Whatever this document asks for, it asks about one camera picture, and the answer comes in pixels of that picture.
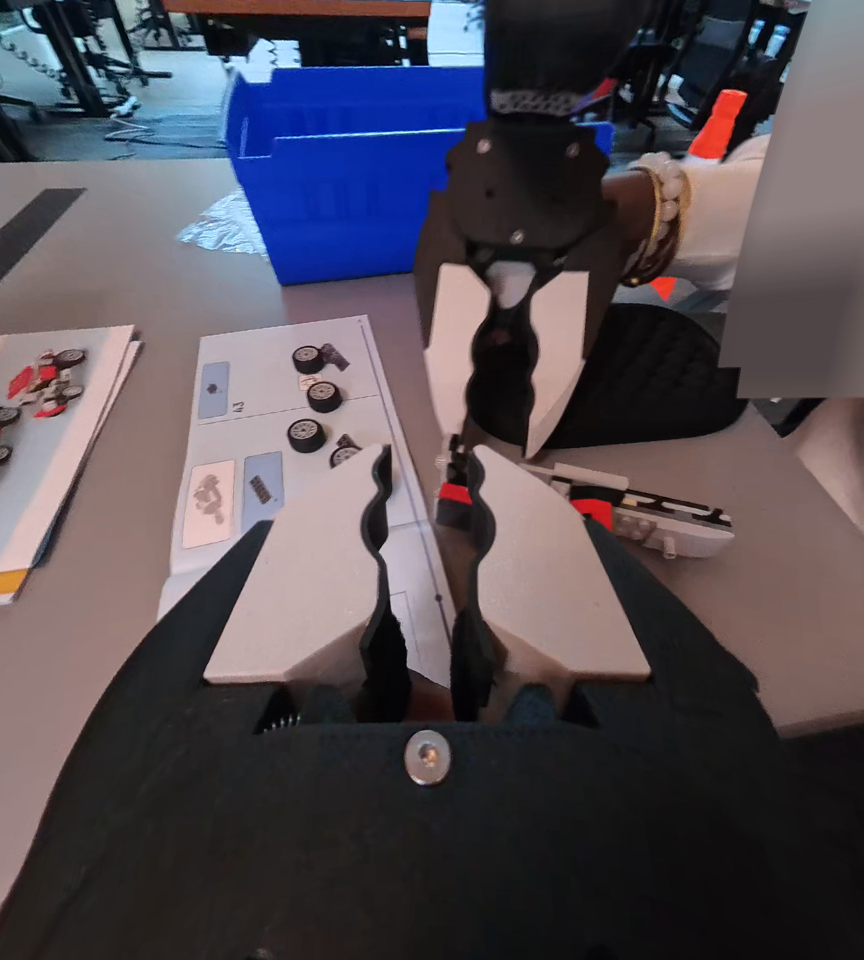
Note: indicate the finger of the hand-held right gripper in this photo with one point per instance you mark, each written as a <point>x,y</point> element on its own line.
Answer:
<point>454,338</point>
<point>564,345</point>

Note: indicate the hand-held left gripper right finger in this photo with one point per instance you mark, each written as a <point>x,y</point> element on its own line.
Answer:
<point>552,600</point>

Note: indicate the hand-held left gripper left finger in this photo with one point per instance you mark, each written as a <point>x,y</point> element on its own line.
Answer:
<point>297,600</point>

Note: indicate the red black lego vehicle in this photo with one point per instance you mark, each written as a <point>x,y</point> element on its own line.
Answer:
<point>657,518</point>

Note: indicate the open lego instruction booklet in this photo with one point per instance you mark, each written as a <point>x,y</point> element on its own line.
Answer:
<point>365,405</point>

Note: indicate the small lego wheel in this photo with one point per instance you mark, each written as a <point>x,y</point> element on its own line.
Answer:
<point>308,435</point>
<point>308,359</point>
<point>324,396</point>

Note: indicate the closed lego instruction booklet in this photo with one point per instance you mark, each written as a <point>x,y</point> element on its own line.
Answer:
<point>42,480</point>

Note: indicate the person's right hand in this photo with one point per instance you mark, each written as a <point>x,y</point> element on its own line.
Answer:
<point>624,225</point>

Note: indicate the black quilted pad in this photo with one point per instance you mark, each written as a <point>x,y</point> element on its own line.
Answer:
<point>672,375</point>

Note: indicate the large blue plastic bin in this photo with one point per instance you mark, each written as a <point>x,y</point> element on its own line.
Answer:
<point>342,180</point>

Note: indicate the clear plastic bag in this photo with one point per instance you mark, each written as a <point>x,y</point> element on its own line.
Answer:
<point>230,225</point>

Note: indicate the black tape strip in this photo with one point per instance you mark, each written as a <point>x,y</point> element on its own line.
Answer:
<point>12,248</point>

